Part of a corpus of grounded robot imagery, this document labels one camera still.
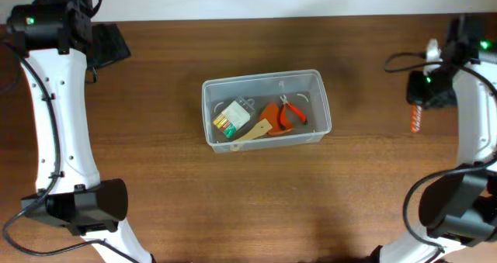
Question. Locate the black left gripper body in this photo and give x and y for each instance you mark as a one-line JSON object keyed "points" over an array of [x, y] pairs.
{"points": [[110, 44]]}

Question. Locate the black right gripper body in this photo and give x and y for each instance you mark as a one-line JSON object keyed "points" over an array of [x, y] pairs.
{"points": [[427, 96]]}

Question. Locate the orange handled corkscrew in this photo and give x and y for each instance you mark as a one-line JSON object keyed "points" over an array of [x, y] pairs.
{"points": [[416, 119]]}

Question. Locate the red handled pliers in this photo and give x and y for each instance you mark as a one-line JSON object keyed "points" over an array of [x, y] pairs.
{"points": [[288, 113]]}

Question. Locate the orange scraper wooden handle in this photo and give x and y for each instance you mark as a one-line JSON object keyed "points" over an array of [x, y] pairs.
{"points": [[268, 124]]}

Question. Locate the clear plastic container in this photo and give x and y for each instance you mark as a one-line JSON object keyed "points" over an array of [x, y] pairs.
{"points": [[305, 89]]}

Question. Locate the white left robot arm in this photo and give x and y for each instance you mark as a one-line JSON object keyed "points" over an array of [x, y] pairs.
{"points": [[56, 44]]}

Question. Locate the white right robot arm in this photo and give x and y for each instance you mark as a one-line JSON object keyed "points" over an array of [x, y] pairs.
{"points": [[452, 209]]}

